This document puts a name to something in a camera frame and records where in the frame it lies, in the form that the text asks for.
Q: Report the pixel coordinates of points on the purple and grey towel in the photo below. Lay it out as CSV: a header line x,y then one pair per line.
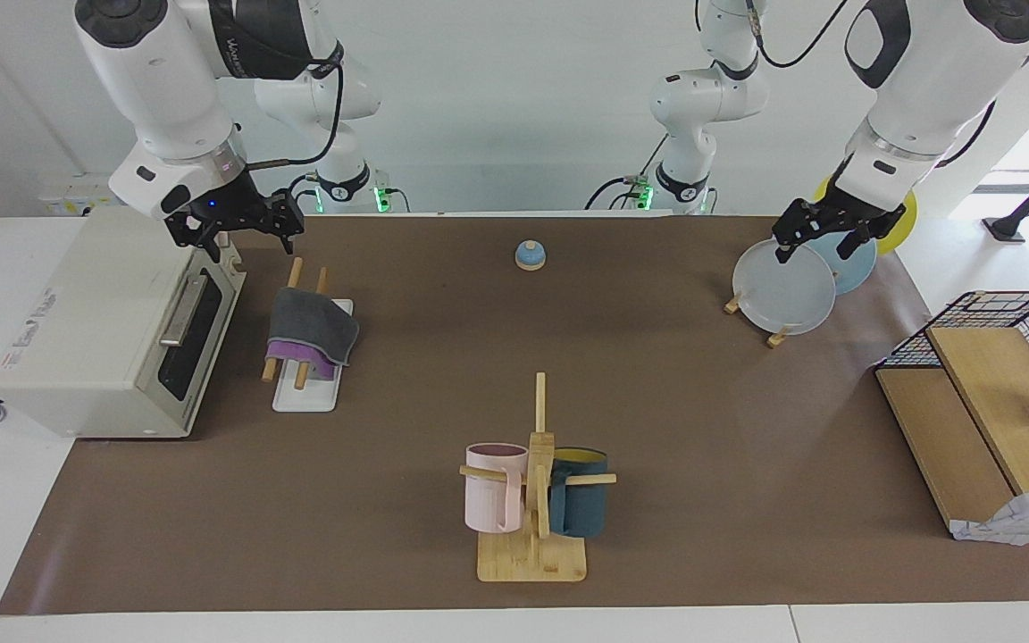
x,y
309,326

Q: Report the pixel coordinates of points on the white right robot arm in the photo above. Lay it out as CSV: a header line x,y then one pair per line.
x,y
157,80

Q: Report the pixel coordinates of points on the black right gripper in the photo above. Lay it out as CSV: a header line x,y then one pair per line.
x,y
229,210

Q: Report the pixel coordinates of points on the dark teal mug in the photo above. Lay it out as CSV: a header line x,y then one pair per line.
x,y
581,505

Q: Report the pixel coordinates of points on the white patterned sheet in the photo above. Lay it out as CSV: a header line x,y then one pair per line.
x,y
1024,518

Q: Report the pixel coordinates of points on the beige toaster oven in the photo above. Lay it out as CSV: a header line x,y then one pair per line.
x,y
95,313

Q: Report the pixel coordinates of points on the wooden plate rack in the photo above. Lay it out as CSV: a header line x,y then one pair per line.
x,y
778,339

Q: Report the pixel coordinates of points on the light blue plate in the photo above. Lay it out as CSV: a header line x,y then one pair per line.
x,y
854,272

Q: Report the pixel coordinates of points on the grey plate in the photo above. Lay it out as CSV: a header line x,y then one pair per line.
x,y
787,290

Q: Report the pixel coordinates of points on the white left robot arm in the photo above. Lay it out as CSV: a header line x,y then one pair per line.
x,y
934,80

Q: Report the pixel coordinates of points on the white towel rack wooden bars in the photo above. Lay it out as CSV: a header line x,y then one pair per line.
x,y
305,397

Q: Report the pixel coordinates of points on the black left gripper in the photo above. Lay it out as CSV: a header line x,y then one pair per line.
x,y
849,212

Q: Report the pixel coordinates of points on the yellow plate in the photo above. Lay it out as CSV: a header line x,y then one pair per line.
x,y
906,219

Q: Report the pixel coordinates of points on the pink mug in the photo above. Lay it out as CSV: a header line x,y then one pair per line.
x,y
483,500

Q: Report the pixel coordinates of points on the brown table mat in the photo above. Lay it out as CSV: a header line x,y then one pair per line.
x,y
702,446

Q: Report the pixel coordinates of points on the wooden mug tree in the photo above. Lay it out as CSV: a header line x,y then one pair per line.
x,y
532,558

